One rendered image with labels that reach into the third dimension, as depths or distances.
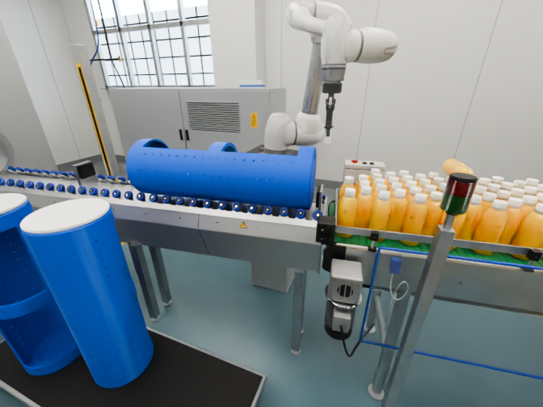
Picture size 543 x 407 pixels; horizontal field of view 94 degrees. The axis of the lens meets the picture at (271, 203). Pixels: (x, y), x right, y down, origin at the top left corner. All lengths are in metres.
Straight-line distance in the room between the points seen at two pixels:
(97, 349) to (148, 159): 0.86
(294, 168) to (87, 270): 0.89
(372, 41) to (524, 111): 3.07
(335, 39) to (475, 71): 2.91
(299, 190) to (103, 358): 1.15
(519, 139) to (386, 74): 1.65
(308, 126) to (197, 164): 0.78
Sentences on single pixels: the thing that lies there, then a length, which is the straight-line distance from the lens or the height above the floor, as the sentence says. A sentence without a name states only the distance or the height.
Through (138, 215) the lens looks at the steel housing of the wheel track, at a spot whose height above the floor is 0.87.
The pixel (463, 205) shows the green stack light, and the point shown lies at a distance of 0.84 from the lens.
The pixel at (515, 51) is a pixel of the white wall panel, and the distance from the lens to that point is 3.94.
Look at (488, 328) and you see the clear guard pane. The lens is 1.32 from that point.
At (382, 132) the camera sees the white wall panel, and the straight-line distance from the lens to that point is 3.78.
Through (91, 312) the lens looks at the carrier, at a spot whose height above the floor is 0.65.
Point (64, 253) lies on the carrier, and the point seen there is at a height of 0.94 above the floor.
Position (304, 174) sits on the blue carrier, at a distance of 1.03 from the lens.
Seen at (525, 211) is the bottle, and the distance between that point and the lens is 1.30.
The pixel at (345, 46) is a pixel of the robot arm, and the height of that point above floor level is 1.60.
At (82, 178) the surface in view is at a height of 1.01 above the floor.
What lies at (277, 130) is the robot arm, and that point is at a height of 1.22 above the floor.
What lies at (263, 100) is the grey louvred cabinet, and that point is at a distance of 2.68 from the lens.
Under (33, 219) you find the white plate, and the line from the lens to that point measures 1.28.
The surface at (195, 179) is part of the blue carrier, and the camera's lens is 1.19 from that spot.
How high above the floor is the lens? 1.48
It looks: 25 degrees down
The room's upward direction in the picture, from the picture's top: straight up
